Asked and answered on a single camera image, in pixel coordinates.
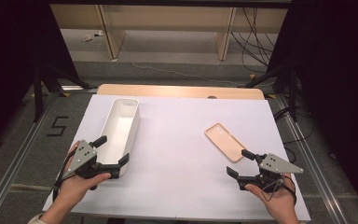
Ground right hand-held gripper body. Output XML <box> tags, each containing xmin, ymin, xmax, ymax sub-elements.
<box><xmin>238</xmin><ymin>152</ymin><xmax>305</xmax><ymax>191</ymax></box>

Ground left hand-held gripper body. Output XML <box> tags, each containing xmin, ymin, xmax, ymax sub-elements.
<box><xmin>61</xmin><ymin>139</ymin><xmax>121</xmax><ymax>191</ymax></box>

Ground white plastic storage box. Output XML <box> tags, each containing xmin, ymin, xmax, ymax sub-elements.
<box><xmin>96</xmin><ymin>97</ymin><xmax>141</xmax><ymax>179</ymax></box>

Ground beige phone case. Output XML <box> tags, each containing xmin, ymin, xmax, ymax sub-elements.
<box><xmin>204</xmin><ymin>122</ymin><xmax>247</xmax><ymax>163</ymax></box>

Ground person's right hand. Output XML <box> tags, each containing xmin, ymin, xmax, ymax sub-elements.
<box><xmin>244</xmin><ymin>174</ymin><xmax>299</xmax><ymax>219</ymax></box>

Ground person's left hand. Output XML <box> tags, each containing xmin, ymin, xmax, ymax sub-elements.
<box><xmin>54</xmin><ymin>142</ymin><xmax>112</xmax><ymax>210</ymax></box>

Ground white table cover sheet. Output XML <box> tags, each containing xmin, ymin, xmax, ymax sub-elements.
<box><xmin>42</xmin><ymin>93</ymin><xmax>311</xmax><ymax>222</ymax></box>

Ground black metal stand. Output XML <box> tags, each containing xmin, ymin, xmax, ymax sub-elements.
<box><xmin>245</xmin><ymin>64</ymin><xmax>299</xmax><ymax>122</ymax></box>
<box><xmin>32</xmin><ymin>63</ymin><xmax>91</xmax><ymax>122</ymax></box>

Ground black curtain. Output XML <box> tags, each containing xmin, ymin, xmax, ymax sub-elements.
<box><xmin>267</xmin><ymin>0</ymin><xmax>358</xmax><ymax>216</ymax></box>
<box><xmin>0</xmin><ymin>0</ymin><xmax>78</xmax><ymax>153</ymax></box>

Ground light wooden desk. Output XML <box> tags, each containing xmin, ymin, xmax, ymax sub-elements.
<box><xmin>49</xmin><ymin>3</ymin><xmax>290</xmax><ymax>62</ymax></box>

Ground right hand-held gripper cable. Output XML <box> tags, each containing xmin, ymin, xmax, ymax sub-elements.
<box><xmin>260</xmin><ymin>176</ymin><xmax>297</xmax><ymax>205</ymax></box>

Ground hand-held gripper cable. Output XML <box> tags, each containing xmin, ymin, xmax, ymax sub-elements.
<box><xmin>260</xmin><ymin>176</ymin><xmax>297</xmax><ymax>205</ymax></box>
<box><xmin>51</xmin><ymin>148</ymin><xmax>76</xmax><ymax>203</ymax></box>

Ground left hand-held gripper cable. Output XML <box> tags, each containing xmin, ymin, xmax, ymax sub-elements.
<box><xmin>51</xmin><ymin>148</ymin><xmax>76</xmax><ymax>203</ymax></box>

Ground black floor cable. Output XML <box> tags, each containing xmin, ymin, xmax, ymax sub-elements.
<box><xmin>273</xmin><ymin>106</ymin><xmax>315</xmax><ymax>164</ymax></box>

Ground white floor cable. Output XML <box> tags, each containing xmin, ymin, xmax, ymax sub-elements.
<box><xmin>130</xmin><ymin>60</ymin><xmax>253</xmax><ymax>87</ymax></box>

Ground hanging black cables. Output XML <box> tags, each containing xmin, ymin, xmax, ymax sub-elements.
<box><xmin>231</xmin><ymin>7</ymin><xmax>276</xmax><ymax>74</ymax></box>

